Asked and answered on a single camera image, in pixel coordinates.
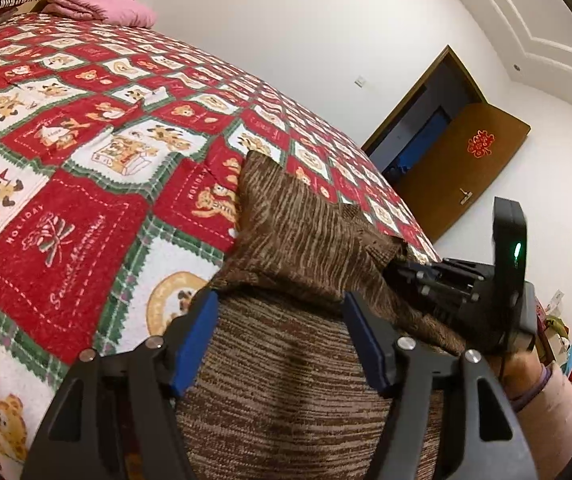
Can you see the red bear printed blanket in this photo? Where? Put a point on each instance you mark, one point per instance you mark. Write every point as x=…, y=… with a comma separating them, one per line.
x=66, y=160

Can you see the pink folded blanket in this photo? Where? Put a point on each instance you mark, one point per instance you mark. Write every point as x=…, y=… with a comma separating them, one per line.
x=101, y=5

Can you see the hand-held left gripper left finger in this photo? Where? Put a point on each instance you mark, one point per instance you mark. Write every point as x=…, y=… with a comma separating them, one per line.
x=197, y=340

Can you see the brown knitted sweater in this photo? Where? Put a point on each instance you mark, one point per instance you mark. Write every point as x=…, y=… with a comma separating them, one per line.
x=291, y=240

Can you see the brown door frame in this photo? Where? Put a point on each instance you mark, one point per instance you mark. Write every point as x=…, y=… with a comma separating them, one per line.
x=405, y=95

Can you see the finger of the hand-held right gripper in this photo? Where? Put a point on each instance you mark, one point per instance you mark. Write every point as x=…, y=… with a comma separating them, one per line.
x=440, y=302
x=430, y=270

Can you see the white wall switch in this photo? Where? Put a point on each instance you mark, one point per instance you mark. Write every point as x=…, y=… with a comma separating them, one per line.
x=360, y=81

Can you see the person's right forearm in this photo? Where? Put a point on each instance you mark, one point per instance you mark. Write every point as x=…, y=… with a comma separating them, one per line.
x=555, y=410

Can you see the brown wooden door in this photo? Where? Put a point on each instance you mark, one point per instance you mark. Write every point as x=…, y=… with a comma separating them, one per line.
x=465, y=185

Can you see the red paper door decoration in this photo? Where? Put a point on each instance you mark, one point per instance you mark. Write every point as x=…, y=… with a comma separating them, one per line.
x=482, y=143

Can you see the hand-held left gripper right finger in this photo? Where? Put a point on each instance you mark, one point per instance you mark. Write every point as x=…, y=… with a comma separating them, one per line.
x=365, y=342

